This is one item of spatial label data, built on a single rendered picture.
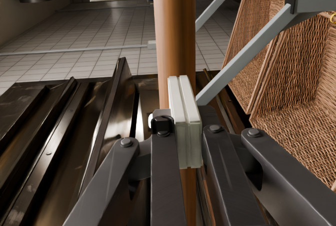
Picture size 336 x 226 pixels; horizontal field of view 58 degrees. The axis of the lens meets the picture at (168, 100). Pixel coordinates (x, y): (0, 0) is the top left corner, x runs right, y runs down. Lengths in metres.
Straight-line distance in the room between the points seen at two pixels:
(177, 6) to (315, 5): 0.46
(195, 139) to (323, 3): 0.52
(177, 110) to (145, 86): 1.67
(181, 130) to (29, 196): 0.96
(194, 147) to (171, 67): 0.08
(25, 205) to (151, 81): 1.05
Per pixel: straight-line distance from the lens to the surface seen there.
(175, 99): 0.18
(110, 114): 1.14
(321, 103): 1.32
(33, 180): 1.15
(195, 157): 0.17
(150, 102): 1.88
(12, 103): 1.78
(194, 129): 0.16
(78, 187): 0.84
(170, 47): 0.22
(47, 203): 1.08
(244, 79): 1.64
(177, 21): 0.22
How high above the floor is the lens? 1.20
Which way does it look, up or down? 1 degrees down
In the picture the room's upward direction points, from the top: 94 degrees counter-clockwise
